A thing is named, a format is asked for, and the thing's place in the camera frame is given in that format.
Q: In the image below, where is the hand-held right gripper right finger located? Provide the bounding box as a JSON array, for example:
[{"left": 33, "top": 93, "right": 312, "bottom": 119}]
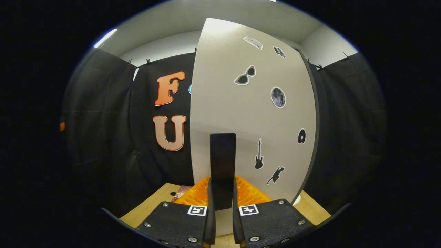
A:
[{"left": 232, "top": 176, "right": 316, "bottom": 248}]

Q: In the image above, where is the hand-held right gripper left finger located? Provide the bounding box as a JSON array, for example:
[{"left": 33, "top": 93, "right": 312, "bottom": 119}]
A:
[{"left": 135, "top": 176, "right": 217, "bottom": 248}]

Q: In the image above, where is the black cabinet door handle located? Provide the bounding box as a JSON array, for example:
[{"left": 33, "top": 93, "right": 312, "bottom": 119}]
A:
[{"left": 209, "top": 133, "right": 237, "bottom": 211}]

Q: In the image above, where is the white cabinet door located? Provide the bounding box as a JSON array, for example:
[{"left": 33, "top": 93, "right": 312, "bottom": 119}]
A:
[{"left": 189, "top": 18, "right": 317, "bottom": 237}]

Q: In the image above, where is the black backdrop cloth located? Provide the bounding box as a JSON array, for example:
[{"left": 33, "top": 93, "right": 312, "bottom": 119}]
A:
[{"left": 61, "top": 48, "right": 387, "bottom": 217}]

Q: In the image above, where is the ceiling light panel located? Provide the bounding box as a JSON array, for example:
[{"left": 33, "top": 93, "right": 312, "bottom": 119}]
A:
[{"left": 93, "top": 28, "right": 118, "bottom": 48}]

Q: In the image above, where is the row of cloth clips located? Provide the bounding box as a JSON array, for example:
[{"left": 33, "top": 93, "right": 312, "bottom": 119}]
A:
[{"left": 98, "top": 46, "right": 350, "bottom": 71}]

